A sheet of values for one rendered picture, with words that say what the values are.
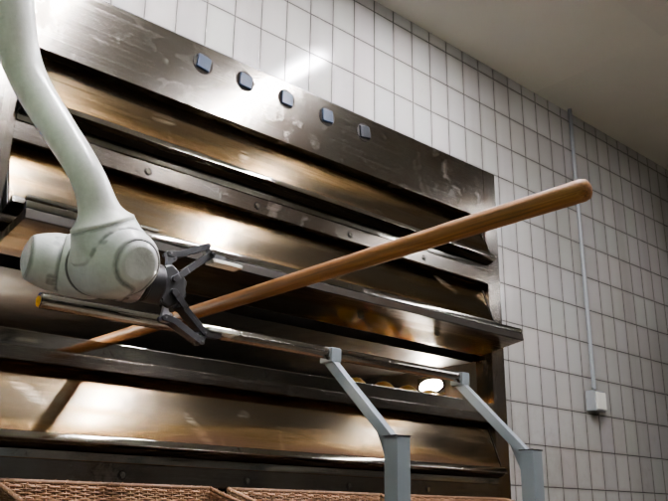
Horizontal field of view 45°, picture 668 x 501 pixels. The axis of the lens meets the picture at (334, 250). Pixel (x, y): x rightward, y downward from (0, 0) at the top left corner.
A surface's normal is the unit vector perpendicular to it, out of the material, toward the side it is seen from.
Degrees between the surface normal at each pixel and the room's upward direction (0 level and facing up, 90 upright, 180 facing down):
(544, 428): 90
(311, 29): 90
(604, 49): 180
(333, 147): 90
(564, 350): 90
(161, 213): 70
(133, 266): 108
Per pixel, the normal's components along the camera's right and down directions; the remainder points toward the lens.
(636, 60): -0.01, 0.95
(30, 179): 0.63, -0.54
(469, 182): 0.66, -0.22
